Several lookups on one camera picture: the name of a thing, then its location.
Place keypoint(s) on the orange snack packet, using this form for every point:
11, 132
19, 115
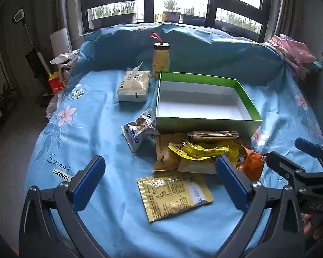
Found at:
251, 164

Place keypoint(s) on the blue floral bedsheet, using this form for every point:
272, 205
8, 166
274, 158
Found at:
96, 129

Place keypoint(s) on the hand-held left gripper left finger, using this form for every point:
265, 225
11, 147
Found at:
88, 184

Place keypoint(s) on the upright vacuum cleaner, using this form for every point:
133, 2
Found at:
36, 59

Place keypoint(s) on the long black planter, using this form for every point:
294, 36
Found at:
113, 20

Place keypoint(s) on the brown plant pot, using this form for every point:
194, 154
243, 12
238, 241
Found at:
171, 16

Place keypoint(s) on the gold snack packet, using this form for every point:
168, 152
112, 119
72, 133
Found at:
172, 196

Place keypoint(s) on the green cardboard box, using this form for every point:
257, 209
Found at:
199, 99

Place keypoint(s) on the dark planter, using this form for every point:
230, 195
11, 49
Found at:
193, 19

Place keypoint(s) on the long brown biscuit packet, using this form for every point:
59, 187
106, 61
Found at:
212, 135

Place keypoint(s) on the white tissue pack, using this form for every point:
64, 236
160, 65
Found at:
133, 86

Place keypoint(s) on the white blue snack packet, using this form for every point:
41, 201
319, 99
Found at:
137, 134

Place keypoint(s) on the yellow snack packet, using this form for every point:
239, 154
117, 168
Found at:
199, 150

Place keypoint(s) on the person's right hand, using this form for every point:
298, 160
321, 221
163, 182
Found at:
307, 224

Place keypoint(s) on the white plastic bag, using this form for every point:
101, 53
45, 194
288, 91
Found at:
66, 56

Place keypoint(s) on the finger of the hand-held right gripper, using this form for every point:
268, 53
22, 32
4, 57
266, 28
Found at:
282, 166
308, 146

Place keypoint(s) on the pink folded cloth pile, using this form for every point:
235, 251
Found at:
296, 51

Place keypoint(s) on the red carton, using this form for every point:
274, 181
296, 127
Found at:
56, 84

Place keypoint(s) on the cream green snack packet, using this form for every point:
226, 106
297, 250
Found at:
196, 167

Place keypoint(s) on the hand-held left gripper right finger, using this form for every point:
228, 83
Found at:
231, 184

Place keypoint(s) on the beige bread packet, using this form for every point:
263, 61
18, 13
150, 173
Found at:
164, 153

